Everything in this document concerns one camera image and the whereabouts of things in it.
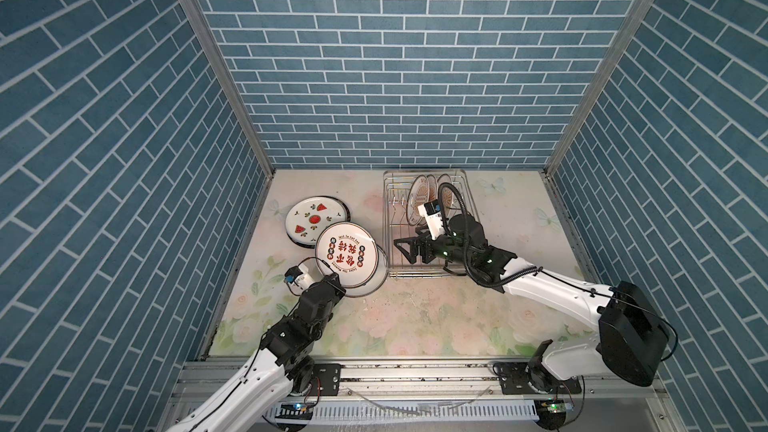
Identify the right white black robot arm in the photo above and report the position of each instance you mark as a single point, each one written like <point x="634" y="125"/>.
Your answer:
<point x="628" y="338"/>

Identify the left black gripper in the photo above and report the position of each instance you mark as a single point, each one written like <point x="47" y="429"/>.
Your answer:
<point x="338" y="289"/>

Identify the green circuit board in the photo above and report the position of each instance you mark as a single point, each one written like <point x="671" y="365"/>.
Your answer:
<point x="552" y="410"/>
<point x="294" y="411"/>

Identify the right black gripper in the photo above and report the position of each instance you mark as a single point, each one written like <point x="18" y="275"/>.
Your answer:
<point x="422" y="238"/>

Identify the left green circuit board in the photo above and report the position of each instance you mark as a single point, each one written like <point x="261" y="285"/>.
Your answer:
<point x="294" y="411"/>

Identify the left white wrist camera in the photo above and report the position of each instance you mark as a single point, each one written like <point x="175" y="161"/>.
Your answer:
<point x="298" y="279"/>

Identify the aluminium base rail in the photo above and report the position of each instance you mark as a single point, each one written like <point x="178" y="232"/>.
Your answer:
<point x="378" y="392"/>

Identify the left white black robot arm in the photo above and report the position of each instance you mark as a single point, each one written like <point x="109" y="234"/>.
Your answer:
<point x="280" y="366"/>

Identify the right green circuit board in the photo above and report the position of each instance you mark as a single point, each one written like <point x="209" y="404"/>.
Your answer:
<point x="552" y="410"/>

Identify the red rim white plate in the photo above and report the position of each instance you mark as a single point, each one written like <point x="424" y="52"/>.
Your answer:
<point x="421" y="191"/>

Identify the patterned brown white plate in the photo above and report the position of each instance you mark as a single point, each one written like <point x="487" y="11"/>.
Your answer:
<point x="350" y="251"/>

